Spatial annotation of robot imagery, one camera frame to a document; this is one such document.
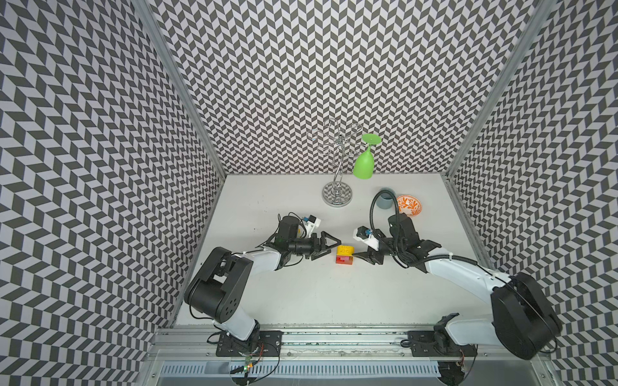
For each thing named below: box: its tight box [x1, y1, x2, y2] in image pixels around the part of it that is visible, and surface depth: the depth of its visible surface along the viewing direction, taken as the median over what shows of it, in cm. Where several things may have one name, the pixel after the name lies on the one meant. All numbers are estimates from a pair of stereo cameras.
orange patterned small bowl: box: [396, 194, 423, 217], surface depth 106 cm
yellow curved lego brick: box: [336, 244, 355, 257], surface depth 85 cm
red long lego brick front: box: [335, 254, 354, 265], surface depth 88 cm
